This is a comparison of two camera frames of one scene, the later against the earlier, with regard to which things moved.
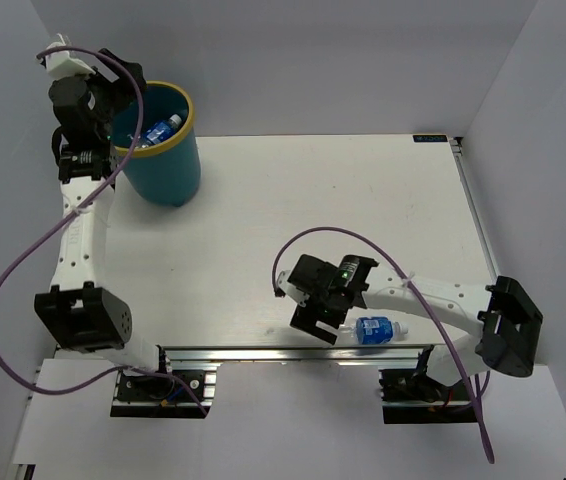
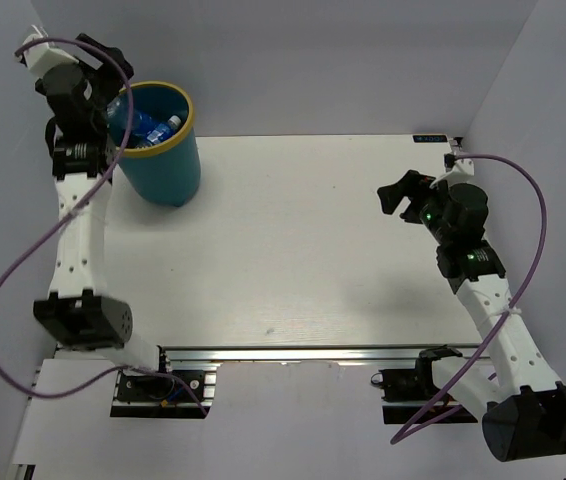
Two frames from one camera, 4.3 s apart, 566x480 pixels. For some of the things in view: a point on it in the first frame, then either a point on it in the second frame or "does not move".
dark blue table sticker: x=430 y=138 does not move
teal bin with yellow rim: x=164 y=164 does not move
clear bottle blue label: x=374 y=330 → x=117 y=119
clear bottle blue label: x=159 y=131 does not move
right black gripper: x=305 y=319 → x=414 y=186
